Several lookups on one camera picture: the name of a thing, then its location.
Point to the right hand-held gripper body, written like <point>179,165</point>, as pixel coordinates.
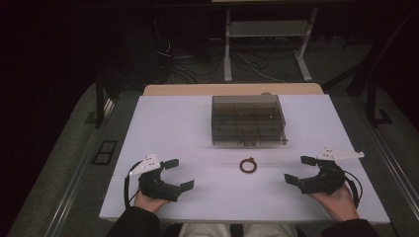
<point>324,182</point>

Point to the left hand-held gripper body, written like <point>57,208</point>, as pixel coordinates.
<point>154,187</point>

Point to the person's left hand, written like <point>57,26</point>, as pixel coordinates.
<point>150,203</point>

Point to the person's right hand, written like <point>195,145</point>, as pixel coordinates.
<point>341,204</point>

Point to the person's left leg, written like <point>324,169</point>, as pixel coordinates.
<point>204,231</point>

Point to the person's leg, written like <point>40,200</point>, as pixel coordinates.
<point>204,231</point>
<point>270,231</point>

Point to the person's right leg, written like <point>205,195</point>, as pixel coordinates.
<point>270,231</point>

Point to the clear dark compartment storage box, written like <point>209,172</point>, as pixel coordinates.
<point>247,120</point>

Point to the black metal stand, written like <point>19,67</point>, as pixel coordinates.
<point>372,105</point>

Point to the white metal stand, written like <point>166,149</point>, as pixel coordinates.
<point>227,49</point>

